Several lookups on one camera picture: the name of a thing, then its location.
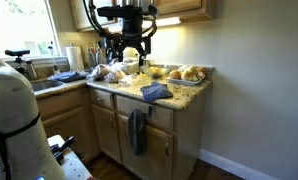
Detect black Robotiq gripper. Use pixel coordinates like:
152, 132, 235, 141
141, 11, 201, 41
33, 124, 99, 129
106, 15, 153, 67

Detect blue terry towel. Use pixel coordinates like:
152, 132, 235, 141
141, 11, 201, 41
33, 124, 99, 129
140, 81, 174, 103

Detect white paper towel roll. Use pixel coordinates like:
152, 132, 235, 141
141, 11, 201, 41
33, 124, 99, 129
65, 44, 85, 72

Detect black over-drawer hook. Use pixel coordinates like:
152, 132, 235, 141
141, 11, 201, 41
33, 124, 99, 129
143, 104, 154, 118

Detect dusty grey-blue towel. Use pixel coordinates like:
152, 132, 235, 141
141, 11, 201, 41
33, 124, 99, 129
127, 107, 148, 157

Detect silver white rice cooker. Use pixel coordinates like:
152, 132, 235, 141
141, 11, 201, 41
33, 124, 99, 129
120, 47, 142, 75

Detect black coffee machine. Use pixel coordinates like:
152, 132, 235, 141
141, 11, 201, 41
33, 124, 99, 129
101, 36, 120, 65

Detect small bagged bread loaf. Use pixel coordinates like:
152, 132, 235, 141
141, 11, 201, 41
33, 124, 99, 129
103, 59, 127, 84

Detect clear crumpled plastic bag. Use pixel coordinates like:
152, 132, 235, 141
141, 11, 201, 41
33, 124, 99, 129
118, 73, 152, 88

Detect clear bottle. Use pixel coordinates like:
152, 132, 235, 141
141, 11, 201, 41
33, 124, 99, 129
87, 45, 97, 69
95, 43, 105, 68

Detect large bagged dark bread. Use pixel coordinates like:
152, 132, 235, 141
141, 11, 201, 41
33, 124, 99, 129
87, 63, 111, 82

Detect under-cabinet light strip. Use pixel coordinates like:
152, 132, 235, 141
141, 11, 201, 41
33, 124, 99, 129
108, 16, 183, 33

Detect golden bread roll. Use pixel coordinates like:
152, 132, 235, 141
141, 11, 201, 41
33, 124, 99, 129
197, 66, 209, 77
188, 65, 200, 75
181, 69, 195, 82
168, 69, 183, 80

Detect narrow wooden drawer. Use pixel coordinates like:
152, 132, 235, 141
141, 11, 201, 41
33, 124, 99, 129
88, 88, 115, 111

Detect white roll tray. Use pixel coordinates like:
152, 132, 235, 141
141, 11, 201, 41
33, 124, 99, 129
165, 64, 211, 87

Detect wooden upper cabinet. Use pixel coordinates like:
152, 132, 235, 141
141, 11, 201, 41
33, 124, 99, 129
68, 0, 118, 33
152, 0, 219, 23

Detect dark blue dish mat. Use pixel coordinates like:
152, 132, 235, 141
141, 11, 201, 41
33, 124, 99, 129
48, 70, 89, 84

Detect wide wooden drawer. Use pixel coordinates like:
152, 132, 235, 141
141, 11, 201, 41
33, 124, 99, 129
115, 94, 175, 132

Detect white dish wand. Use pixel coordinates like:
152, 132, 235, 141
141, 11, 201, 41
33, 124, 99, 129
47, 44, 62, 75

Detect narrow wooden cabinet door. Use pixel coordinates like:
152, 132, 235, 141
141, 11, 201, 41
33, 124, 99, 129
91, 103, 123, 164

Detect steel kitchen sink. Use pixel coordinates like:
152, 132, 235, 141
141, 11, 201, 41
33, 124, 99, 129
30, 79, 65, 93

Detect wooden sink cabinet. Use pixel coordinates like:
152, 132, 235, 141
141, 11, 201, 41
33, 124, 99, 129
35, 88, 101, 163

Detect metal sink faucet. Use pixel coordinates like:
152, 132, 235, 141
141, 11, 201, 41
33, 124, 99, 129
24, 59, 37, 81

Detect bright kitchen window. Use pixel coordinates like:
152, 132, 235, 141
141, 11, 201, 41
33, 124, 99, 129
0, 0, 62, 60

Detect black clamp tools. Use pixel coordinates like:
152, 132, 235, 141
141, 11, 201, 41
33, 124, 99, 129
50, 135, 78, 165

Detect white perforated robot table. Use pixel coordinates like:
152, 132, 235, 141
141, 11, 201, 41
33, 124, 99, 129
47, 134, 94, 180

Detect white baseboard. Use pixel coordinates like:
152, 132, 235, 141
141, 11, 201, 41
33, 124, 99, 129
198, 148, 281, 180

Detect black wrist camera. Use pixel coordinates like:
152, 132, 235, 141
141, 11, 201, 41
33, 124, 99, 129
97, 5, 158, 19

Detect black camera on tripod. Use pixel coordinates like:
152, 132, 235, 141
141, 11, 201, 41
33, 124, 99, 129
4, 49, 32, 75

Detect black strap on robot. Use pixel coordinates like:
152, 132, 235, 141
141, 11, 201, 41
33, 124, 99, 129
0, 112, 42, 180

